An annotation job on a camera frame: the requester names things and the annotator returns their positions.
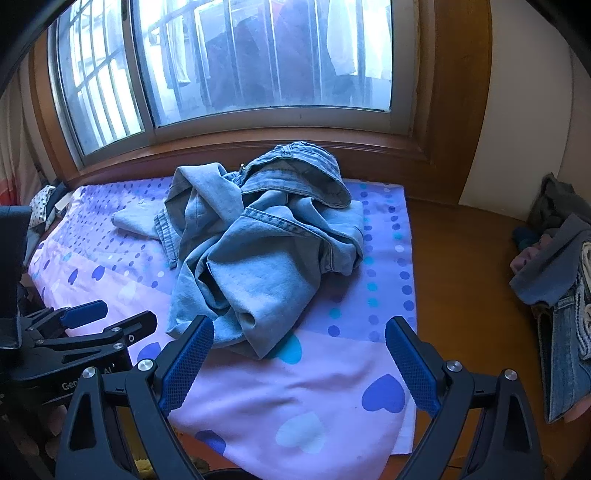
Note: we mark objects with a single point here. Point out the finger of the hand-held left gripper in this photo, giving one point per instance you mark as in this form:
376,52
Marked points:
85,312
131,325

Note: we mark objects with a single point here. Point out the light curtain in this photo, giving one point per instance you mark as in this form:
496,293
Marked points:
9,161

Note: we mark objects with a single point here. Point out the grey-blue cloth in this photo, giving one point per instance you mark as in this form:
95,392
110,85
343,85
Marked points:
549,270

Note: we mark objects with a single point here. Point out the wooden window frame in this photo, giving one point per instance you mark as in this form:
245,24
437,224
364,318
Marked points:
443,92

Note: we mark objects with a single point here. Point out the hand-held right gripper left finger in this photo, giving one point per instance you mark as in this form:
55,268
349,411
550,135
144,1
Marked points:
187,364

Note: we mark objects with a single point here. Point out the pink cloth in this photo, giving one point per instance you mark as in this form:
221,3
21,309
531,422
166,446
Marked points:
526,259

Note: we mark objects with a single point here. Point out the aluminium sliding window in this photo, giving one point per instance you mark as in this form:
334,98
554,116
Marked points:
277,55

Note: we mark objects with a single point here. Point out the light blue soft pants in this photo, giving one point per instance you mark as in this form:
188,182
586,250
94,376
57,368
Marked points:
136,221

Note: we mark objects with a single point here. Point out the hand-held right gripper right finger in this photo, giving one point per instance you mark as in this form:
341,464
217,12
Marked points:
413,364

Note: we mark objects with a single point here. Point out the purple dotted bed sheet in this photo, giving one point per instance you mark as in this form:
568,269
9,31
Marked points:
304,387

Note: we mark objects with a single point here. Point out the dotted grey cloth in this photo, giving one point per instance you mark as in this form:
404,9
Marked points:
41,203

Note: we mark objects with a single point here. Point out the white hanging garment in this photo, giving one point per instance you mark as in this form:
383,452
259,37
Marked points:
341,41

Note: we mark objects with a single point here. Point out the light blue denim jeans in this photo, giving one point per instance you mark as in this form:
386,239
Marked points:
258,258

